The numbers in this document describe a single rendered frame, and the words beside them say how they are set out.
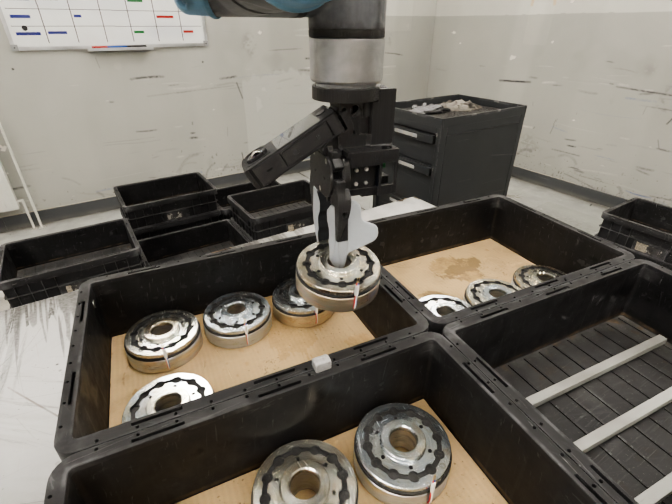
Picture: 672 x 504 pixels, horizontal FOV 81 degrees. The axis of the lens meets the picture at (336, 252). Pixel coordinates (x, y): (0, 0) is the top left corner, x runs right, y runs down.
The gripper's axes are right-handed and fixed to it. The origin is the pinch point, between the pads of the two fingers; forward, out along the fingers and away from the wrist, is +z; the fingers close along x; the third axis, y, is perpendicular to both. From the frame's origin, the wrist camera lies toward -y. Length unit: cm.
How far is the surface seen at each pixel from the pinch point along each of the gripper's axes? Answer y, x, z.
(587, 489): 10.2, -31.9, 6.2
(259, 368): -10.2, -0.1, 16.5
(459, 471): 6.9, -22.6, 16.3
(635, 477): 24.1, -29.9, 16.2
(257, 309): -8.3, 9.0, 13.3
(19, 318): -54, 45, 30
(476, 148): 117, 111, 26
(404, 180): 89, 127, 44
